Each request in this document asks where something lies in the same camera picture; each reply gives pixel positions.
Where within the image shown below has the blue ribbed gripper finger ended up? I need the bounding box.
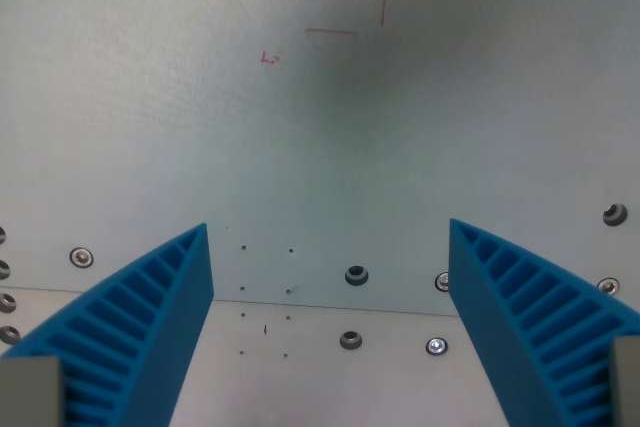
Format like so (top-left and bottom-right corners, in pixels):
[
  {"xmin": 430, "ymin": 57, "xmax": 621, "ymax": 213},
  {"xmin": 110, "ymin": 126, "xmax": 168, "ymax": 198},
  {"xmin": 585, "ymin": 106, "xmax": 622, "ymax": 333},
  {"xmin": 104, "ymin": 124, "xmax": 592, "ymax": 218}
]
[
  {"xmin": 0, "ymin": 222, "xmax": 215, "ymax": 427},
  {"xmin": 448, "ymin": 218, "xmax": 640, "ymax": 427}
]

